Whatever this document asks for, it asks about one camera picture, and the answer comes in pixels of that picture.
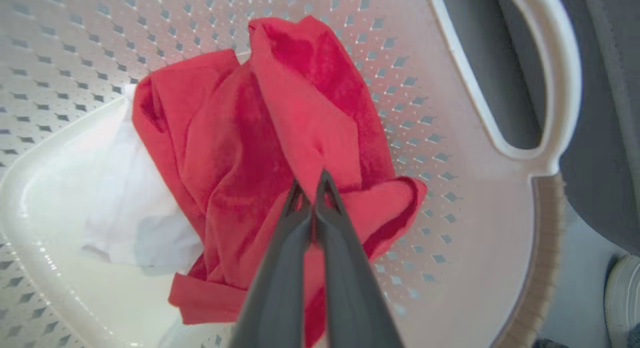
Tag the white shoe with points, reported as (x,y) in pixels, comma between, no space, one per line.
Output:
(624,300)

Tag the white cloth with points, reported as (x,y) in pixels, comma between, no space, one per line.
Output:
(135,208)

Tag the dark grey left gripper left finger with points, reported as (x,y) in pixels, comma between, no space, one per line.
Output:
(280,283)

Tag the beige perforated laundry basket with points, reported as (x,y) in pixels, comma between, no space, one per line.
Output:
(475,228)

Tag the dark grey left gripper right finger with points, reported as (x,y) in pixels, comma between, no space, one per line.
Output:
(350,288)

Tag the red cloth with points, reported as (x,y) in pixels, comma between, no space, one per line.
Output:
(240,138)

